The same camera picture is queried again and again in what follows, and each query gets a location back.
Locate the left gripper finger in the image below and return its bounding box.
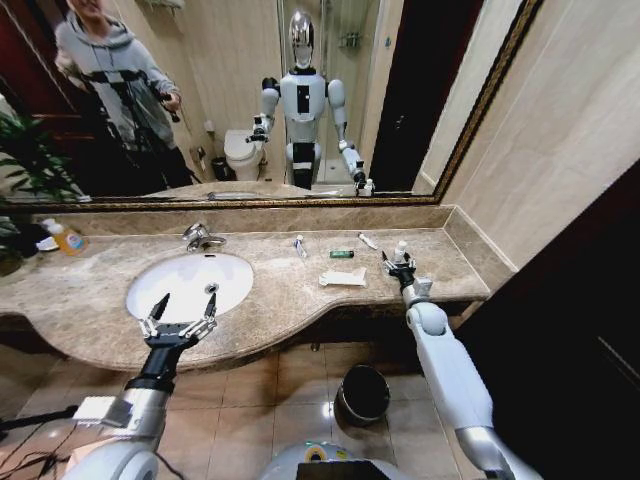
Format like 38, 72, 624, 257
138, 292, 171, 340
182, 292, 220, 339

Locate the white oval sink basin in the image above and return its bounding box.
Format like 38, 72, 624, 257
124, 251, 255, 324

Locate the round metal trash bin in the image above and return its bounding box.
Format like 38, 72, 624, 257
333, 363, 392, 428

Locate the chrome faucet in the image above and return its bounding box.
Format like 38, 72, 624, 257
182, 222, 228, 253

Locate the orange soap pump bottle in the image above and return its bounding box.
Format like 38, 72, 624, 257
42, 218, 90, 257

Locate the white robot front shell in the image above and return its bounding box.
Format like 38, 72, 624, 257
257, 439, 401, 480

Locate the dark wooden door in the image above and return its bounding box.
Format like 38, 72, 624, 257
453, 159, 640, 480

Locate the green potted plant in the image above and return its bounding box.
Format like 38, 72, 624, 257
0, 112, 89, 277

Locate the gold framed wall mirror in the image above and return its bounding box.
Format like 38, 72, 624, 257
0, 0, 545, 214

